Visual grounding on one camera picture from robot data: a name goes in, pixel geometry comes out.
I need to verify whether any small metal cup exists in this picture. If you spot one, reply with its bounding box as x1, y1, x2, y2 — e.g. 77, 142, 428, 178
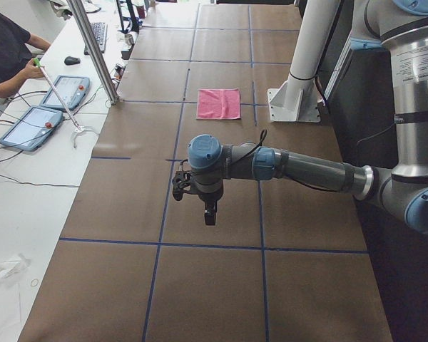
124, 33, 135, 46

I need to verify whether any seated person in black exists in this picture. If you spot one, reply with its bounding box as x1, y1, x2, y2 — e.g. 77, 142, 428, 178
0, 13, 51, 98

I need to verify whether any near blue teach pendant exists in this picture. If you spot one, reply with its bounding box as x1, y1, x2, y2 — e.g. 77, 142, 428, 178
0, 105, 63, 152

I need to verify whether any blue teach pendant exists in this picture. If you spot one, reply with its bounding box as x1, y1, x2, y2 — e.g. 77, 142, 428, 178
0, 105, 63, 152
40, 75, 90, 112

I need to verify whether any far blue teach pendant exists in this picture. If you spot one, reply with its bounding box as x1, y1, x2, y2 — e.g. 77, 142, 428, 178
40, 75, 90, 112

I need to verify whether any black computer mouse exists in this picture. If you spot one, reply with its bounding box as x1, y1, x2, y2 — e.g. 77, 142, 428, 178
64, 56, 81, 66

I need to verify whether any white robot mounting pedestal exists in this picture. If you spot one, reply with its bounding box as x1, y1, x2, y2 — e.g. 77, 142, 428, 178
267, 0, 340, 123

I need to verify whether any reacher grabber stick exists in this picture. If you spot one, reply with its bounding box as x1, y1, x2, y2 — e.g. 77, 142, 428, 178
33, 58, 99, 149

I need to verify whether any aluminium frame post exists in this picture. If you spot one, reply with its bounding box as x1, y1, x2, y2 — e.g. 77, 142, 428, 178
67, 0, 119, 105

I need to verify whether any crumpled white tissue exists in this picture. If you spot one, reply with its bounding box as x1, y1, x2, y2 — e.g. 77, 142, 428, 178
0, 253, 31, 279

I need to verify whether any black keyboard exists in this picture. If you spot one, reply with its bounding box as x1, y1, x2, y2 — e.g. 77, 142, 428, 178
90, 22, 108, 53

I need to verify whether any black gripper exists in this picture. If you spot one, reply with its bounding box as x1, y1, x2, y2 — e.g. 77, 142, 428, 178
172, 159, 223, 225

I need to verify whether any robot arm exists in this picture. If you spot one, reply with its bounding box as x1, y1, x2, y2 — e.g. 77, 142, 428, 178
172, 1, 428, 235

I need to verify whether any pink towel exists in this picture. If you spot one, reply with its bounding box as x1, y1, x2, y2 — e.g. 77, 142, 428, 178
196, 88, 241, 120

